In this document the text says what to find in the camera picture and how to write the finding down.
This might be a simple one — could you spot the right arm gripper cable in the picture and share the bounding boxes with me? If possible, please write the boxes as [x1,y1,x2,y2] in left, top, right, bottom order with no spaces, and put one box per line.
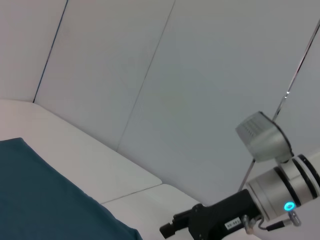
[241,210,301,235]

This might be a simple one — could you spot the teal FREE print T-shirt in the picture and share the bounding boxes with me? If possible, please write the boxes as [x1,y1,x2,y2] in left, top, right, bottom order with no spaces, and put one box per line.
[0,137,144,240]

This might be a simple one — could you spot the thin metal pole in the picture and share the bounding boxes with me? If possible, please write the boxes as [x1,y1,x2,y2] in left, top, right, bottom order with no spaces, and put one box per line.
[238,21,320,192]

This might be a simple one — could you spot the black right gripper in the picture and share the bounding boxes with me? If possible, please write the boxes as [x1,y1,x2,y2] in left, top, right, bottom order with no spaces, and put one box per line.
[159,188,263,240]

